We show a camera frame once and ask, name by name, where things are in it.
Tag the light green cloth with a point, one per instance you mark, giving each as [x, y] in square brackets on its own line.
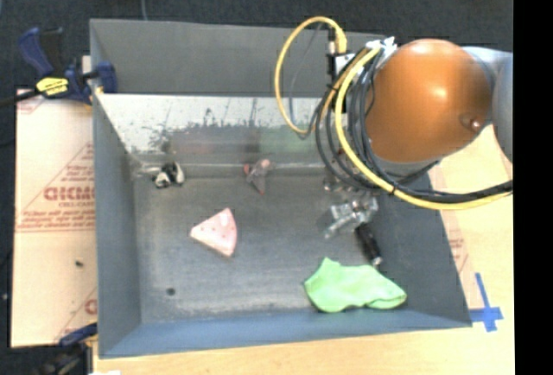
[352, 287]

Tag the grey metal bin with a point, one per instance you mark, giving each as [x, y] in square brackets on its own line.
[268, 261]

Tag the grey and pink small toy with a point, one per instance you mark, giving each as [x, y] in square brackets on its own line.
[259, 175]

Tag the pink wedge with red dots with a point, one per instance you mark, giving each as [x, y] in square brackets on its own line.
[218, 233]

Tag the black and white toy animal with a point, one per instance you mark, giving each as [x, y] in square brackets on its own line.
[169, 175]

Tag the brown cardboard board red print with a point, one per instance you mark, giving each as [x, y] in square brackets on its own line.
[52, 235]

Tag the black cylinder on white bracket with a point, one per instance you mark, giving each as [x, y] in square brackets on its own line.
[368, 243]

